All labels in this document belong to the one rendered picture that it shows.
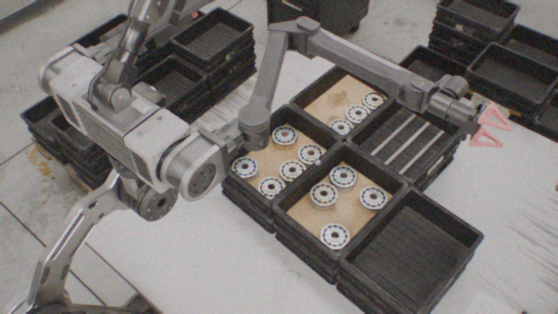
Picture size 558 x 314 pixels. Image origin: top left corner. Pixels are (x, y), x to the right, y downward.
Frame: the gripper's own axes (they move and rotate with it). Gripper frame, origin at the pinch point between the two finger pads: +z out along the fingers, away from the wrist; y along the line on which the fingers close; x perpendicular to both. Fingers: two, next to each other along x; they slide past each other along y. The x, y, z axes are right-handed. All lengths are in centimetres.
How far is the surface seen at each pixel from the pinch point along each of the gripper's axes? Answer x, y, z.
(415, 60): -146, 117, -84
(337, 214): 9, 62, -39
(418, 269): 9, 62, -5
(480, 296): -3, 75, 15
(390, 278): 18, 63, -10
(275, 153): 1, 62, -74
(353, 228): 10, 62, -31
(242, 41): -69, 90, -158
